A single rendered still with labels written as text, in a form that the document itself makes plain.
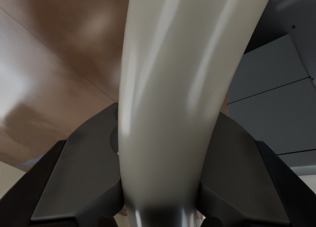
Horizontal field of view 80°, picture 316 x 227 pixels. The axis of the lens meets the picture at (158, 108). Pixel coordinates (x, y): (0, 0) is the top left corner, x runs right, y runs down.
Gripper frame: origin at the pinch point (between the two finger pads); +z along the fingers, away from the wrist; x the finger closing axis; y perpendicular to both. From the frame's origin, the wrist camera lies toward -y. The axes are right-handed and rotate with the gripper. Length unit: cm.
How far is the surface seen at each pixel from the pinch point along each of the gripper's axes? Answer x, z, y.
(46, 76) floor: -116, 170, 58
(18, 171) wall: -367, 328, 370
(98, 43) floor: -50, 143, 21
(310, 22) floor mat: 84, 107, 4
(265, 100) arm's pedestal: 52, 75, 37
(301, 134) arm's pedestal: 55, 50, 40
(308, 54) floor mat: 93, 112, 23
